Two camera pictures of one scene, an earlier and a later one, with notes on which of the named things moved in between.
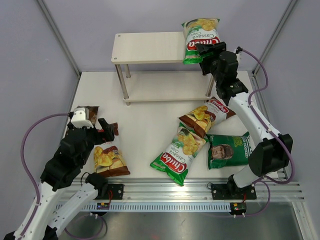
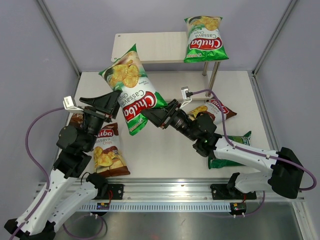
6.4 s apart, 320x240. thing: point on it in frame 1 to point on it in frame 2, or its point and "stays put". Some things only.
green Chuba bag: x=176 y=160 to x=127 y=74
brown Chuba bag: x=201 y=119 stays put
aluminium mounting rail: x=160 y=189 stays put
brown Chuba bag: x=109 y=161 stays put
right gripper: x=205 y=49 to x=164 y=116
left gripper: x=108 y=129 to x=109 y=104
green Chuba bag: x=199 y=31 stays put
